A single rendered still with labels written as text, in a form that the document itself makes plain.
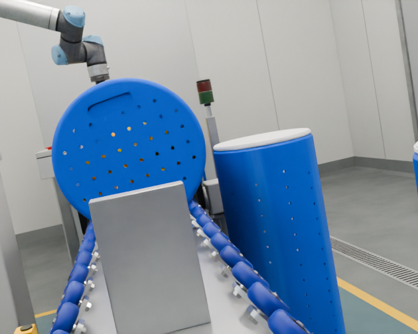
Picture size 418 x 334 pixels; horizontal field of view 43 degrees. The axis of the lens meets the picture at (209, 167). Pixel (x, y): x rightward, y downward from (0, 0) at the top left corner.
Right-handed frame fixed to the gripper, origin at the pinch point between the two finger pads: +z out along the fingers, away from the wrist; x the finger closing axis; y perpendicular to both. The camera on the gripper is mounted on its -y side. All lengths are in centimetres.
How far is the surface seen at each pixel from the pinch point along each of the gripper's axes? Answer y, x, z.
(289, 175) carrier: 75, 45, 20
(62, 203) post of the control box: -0.7, -24.1, 24.3
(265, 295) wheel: 162, 15, 16
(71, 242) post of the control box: -0.8, -23.9, 39.7
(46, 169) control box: 7.3, -25.5, 9.6
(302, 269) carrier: 75, 44, 45
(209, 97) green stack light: -17.4, 42.9, -5.3
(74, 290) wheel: 147, -3, 16
